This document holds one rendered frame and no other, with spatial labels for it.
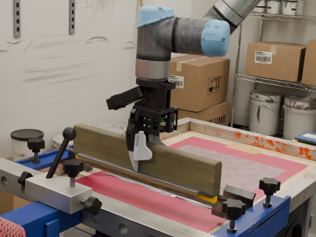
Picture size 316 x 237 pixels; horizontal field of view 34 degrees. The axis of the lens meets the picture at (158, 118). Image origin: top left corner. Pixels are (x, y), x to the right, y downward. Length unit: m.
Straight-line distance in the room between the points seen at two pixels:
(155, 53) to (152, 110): 0.12
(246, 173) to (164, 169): 0.39
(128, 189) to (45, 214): 0.38
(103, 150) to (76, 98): 2.68
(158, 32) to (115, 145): 0.30
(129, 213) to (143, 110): 0.25
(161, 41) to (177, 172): 0.28
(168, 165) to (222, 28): 0.31
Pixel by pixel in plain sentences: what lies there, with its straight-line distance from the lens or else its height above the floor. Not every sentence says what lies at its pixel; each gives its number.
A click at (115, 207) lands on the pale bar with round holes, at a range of 1.00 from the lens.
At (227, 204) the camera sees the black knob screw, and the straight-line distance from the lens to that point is 1.00.
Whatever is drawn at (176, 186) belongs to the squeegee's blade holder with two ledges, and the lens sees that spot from 1.12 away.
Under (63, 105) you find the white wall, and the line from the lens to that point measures 3.83.
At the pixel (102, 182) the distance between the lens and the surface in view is 1.35.
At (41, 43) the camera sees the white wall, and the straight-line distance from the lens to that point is 3.61.
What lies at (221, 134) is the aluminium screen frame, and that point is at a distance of 1.78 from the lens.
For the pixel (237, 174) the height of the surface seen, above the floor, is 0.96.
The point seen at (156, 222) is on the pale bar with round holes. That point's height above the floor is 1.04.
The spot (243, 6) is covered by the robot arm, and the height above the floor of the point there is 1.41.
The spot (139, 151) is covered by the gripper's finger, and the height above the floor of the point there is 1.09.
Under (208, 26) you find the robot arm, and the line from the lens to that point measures 1.07.
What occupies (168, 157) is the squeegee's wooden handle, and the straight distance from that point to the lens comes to 1.13.
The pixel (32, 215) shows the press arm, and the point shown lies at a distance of 0.98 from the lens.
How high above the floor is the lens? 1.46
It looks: 15 degrees down
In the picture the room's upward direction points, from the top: 3 degrees clockwise
